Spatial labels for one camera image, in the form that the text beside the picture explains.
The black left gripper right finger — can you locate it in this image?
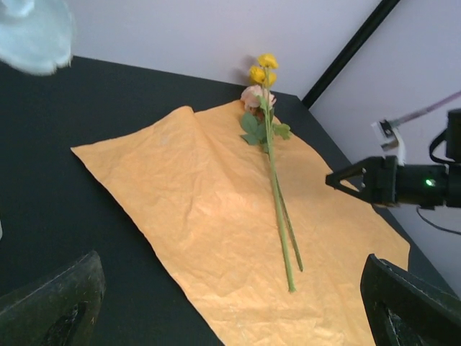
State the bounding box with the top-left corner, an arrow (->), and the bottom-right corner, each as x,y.
360,254 -> 460,346

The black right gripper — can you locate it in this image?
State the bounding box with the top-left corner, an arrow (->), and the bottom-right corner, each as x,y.
325,156 -> 398,207

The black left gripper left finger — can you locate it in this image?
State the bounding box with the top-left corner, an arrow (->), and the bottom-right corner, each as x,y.
1,251 -> 105,345

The peach rose flower stem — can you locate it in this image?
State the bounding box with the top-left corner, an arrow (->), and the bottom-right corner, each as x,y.
240,84 -> 304,271

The yellow poppy flower stem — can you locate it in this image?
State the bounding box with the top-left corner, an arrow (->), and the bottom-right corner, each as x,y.
249,53 -> 296,293

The orange wrapping paper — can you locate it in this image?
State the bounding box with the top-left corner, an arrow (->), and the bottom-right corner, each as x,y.
73,101 -> 409,345

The light blue peony stem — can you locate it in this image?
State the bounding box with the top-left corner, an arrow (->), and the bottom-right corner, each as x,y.
1,0 -> 76,76

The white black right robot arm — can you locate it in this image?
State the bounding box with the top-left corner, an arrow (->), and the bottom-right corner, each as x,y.
326,109 -> 460,210

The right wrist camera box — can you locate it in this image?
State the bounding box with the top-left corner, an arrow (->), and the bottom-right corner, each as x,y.
371,120 -> 406,166

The black right frame post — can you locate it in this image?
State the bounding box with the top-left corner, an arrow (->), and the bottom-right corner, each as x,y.
302,0 -> 400,109

